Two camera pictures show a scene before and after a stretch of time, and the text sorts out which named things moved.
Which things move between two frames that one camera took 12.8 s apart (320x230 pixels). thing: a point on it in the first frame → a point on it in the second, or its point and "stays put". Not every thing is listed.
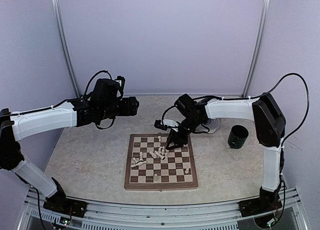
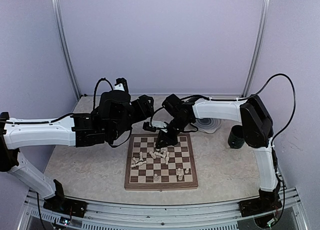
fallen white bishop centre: [153, 155] stays put
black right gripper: [180, 141] → [169, 140]
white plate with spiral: [210, 127] stays put
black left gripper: [130, 107] → [148, 108]
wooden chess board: [150, 166] stays put
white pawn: [156, 178] stays put
